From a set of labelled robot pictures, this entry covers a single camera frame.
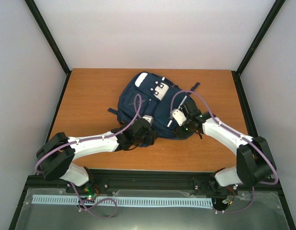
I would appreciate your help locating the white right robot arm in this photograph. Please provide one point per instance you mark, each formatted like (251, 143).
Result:
(253, 155)

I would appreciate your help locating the navy blue student backpack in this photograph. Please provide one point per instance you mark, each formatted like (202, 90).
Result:
(158, 99)

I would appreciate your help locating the black left frame post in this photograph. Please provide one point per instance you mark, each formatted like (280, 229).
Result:
(33, 8)

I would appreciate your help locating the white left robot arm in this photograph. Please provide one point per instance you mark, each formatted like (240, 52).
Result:
(55, 160)

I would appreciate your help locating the light blue slotted cable duct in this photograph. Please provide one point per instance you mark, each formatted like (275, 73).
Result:
(123, 201)

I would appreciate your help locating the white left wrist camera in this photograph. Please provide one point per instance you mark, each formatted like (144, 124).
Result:
(148, 118)

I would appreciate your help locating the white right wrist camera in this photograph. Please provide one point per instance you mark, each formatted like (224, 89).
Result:
(179, 116)

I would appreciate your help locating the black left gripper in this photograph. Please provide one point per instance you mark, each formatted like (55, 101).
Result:
(151, 138)

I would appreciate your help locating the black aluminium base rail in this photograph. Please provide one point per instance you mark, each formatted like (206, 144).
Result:
(198, 183)

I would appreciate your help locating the black frame post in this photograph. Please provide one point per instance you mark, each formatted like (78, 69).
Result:
(272, 14)
(33, 8)

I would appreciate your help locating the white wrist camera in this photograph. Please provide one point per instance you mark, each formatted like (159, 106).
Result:
(148, 118)
(179, 116)

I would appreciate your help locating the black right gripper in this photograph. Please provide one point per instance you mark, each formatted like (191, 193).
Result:
(180, 133)

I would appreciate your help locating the black right frame post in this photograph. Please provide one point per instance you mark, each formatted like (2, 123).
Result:
(272, 14)

